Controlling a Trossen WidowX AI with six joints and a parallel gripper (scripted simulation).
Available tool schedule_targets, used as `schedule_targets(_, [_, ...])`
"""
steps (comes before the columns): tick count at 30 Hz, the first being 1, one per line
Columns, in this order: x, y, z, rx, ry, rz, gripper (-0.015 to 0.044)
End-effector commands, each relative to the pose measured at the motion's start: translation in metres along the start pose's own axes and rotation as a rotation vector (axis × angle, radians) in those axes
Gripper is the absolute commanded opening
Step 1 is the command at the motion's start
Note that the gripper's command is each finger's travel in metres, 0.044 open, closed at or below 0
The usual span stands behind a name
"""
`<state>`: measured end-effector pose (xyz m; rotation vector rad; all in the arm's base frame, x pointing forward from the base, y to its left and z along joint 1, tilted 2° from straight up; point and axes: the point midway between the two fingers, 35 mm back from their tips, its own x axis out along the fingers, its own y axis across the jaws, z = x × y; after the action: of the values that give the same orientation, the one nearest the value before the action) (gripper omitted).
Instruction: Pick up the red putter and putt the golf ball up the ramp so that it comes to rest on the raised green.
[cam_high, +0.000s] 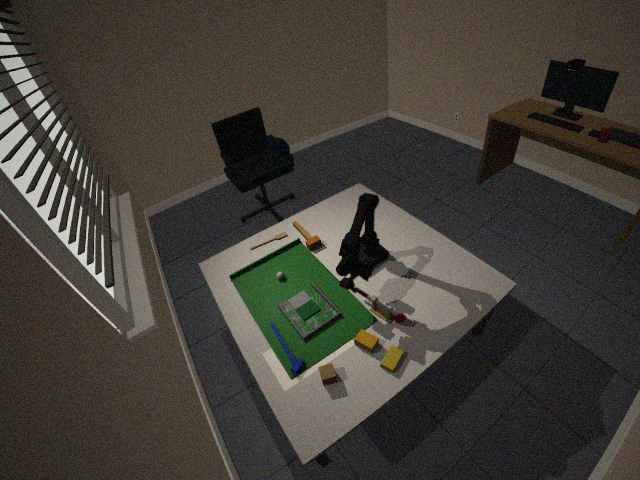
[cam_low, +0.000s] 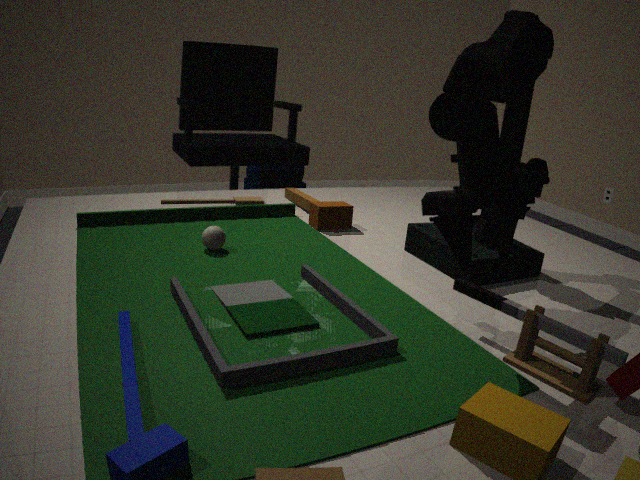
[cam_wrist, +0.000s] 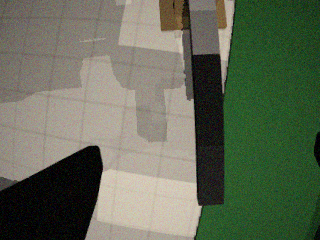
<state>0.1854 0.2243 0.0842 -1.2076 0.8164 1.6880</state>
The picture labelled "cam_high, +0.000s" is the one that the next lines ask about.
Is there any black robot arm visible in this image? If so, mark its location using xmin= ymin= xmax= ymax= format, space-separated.
xmin=336 ymin=192 xmax=380 ymax=280

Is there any yellow rectangular block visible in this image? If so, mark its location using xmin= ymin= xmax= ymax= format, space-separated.
xmin=380 ymin=345 xmax=404 ymax=373
xmin=354 ymin=329 xmax=379 ymax=354

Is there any green mat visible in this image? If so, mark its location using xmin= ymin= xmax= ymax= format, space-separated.
xmin=231 ymin=242 xmax=378 ymax=379

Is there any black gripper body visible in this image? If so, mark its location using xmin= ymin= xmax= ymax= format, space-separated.
xmin=339 ymin=259 xmax=374 ymax=290

